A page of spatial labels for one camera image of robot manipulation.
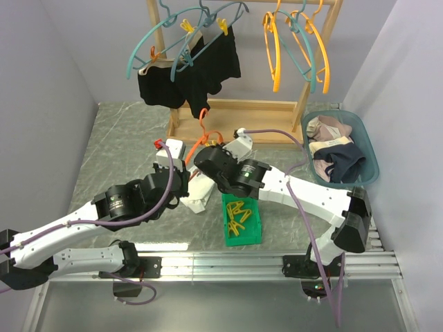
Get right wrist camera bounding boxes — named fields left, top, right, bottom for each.
left=223, top=128, right=253, bottom=161

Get teal hanger middle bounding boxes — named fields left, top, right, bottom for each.
left=169, top=0, right=251, bottom=84

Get beige underwear in basket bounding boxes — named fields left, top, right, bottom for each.
left=306, top=116, right=353, bottom=155

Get navy underwear in basket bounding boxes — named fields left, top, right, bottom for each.
left=311, top=142, right=366, bottom=183

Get white underwear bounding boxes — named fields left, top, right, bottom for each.
left=181, top=166, right=215, bottom=214

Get teal hanger right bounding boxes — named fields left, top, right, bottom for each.
left=275, top=1, right=316, bottom=93

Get aluminium mounting rail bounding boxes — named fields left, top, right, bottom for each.
left=20, top=250, right=422, bottom=332

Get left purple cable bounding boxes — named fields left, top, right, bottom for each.
left=0, top=147, right=176, bottom=306

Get yellow hanger right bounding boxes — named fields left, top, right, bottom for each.
left=285, top=0, right=330, bottom=95

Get green plastic bin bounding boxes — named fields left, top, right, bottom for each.
left=221, top=194, right=262, bottom=247

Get black underwear back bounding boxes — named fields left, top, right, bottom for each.
left=137, top=34, right=205, bottom=109

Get orange clothes hanger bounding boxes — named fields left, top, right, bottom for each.
left=185, top=108, right=224, bottom=165

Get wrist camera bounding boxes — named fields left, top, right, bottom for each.
left=223, top=128, right=253, bottom=161
left=154, top=138, right=186, bottom=171

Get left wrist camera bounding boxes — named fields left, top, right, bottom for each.
left=154, top=138, right=186, bottom=171

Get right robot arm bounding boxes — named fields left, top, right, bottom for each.
left=194, top=145, right=372, bottom=279

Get yellow hanger left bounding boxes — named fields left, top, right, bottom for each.
left=262, top=0, right=281, bottom=93

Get teal laundry basket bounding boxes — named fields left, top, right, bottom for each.
left=302, top=110, right=379, bottom=189

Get black underwear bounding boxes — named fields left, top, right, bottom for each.
left=175, top=27, right=241, bottom=119
left=137, top=34, right=205, bottom=109

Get wooden clothes rack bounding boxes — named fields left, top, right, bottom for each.
left=163, top=1, right=342, bottom=145

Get yellow hanger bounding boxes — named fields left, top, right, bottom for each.
left=262, top=0, right=281, bottom=93
left=285, top=0, right=330, bottom=95

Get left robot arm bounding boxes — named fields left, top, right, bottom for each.
left=1, top=165, right=190, bottom=291

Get yellow clothespin on teal hanger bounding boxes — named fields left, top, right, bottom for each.
left=180, top=19, right=195, bottom=33

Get black underwear front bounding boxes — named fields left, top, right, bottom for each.
left=175, top=27, right=241, bottom=119

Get yellow clothespins in bin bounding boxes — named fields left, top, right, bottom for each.
left=226, top=201, right=252, bottom=237

